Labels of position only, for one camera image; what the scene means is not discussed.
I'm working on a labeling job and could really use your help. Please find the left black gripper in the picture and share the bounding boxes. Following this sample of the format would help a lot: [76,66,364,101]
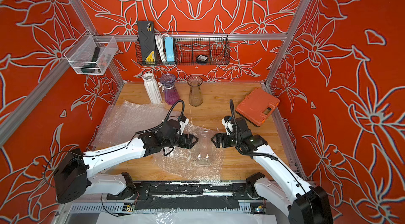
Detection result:
[163,132,200,149]

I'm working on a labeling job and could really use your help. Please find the clear smooth glass vase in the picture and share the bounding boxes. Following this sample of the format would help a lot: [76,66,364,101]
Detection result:
[195,129,214,167]

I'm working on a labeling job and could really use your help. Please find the bubble wrap sheet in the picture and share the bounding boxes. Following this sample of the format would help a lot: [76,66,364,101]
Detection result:
[89,101,168,150]
[154,124,225,183]

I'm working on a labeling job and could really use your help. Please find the clear ribbed glass vase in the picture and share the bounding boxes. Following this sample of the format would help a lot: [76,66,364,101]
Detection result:
[187,75,203,107]

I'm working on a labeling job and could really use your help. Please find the purple blue glass vase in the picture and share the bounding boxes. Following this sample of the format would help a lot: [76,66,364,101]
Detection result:
[159,73,180,106]

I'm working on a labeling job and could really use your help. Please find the white ribbed ceramic vase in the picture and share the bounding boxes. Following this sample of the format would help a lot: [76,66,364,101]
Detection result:
[142,72,162,104]

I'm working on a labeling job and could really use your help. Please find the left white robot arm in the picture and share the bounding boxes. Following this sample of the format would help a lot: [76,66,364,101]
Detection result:
[53,117,198,204]

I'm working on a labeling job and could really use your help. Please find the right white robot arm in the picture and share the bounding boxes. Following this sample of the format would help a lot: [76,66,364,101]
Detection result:
[212,116,334,224]

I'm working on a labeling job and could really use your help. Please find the orange plastic tool case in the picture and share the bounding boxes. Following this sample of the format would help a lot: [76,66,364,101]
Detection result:
[236,88,280,127]

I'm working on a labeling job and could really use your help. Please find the small black round device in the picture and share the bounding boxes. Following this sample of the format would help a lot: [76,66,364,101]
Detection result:
[196,54,209,65]

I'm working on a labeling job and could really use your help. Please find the light blue box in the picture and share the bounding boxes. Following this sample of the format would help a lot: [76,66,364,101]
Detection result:
[164,36,175,65]

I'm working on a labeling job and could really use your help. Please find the black box with yellow label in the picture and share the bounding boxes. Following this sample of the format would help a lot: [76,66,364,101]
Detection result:
[137,21,157,65]

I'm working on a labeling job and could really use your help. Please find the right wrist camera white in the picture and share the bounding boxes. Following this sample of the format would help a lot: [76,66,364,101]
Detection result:
[221,115,234,135]

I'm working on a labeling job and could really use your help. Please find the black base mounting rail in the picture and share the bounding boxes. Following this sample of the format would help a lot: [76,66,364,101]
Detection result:
[105,180,266,213]

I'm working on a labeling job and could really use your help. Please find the black wire wall basket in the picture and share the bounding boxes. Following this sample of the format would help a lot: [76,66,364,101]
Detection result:
[135,32,231,66]

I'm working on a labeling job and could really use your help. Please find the white coiled cable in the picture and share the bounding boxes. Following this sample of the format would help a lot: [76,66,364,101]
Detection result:
[155,33,171,63]

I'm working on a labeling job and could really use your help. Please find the dark green handled tool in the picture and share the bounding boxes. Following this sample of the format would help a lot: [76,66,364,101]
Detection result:
[81,47,101,73]

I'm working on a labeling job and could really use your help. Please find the clear acrylic wall bin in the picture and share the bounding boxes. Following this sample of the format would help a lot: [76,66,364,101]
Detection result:
[63,30,118,75]

